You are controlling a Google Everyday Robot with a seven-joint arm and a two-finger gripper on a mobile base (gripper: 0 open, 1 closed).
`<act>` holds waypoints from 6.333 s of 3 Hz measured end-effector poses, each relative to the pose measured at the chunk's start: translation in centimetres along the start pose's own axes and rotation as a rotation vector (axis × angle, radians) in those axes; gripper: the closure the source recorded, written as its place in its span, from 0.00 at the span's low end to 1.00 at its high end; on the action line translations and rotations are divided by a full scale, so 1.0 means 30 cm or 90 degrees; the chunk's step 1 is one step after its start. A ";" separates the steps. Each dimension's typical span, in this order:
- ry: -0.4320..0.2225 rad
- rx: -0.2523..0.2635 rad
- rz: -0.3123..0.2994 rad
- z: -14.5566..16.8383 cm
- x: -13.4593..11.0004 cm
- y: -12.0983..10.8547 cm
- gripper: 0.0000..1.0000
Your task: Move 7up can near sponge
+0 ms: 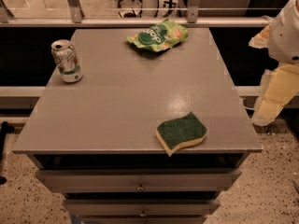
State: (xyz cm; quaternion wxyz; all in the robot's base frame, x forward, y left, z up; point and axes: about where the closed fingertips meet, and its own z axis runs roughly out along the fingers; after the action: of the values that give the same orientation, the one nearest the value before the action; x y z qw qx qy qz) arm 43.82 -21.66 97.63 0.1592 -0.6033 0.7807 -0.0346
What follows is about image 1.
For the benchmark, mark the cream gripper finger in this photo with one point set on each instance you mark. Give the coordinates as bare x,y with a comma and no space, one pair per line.
260,41
276,89

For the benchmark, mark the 7up soda can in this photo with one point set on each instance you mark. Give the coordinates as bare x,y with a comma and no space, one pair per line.
65,57

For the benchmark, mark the green yellow sponge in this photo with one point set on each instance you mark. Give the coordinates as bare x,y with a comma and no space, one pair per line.
176,134

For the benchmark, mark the green chip bag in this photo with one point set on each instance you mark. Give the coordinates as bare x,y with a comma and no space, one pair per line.
160,37

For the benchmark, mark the top drawer with knob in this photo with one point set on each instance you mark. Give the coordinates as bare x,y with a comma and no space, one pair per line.
88,181

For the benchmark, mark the drawer with knob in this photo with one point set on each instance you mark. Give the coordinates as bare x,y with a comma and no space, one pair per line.
88,181
141,208

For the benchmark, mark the metal railing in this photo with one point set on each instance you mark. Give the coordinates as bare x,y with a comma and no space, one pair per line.
72,14

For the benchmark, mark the grey drawer cabinet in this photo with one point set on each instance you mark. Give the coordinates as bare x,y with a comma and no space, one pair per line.
108,120

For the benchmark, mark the middle drawer with knob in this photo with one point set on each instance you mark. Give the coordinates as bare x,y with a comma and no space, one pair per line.
141,208

